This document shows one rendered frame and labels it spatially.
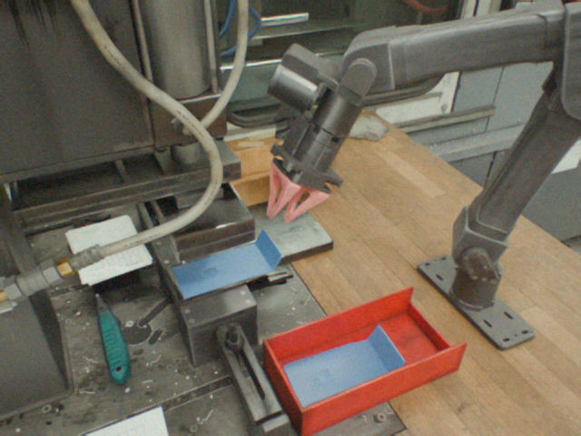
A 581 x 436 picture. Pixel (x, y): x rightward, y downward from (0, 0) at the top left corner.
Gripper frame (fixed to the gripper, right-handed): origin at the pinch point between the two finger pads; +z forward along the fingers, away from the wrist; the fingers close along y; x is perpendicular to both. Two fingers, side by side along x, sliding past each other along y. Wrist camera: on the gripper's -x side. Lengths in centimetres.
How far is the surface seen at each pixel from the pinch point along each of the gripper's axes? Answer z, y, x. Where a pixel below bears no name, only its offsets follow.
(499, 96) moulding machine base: -33, -96, -56
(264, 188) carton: 5.8, -11.3, -23.6
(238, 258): 9.3, 2.5, -0.5
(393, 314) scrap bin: 5.6, -19.0, 13.2
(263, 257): 7.4, -0.6, 0.9
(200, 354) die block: 20.0, 7.3, 9.3
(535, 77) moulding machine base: -43, -104, -56
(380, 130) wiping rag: -12, -45, -40
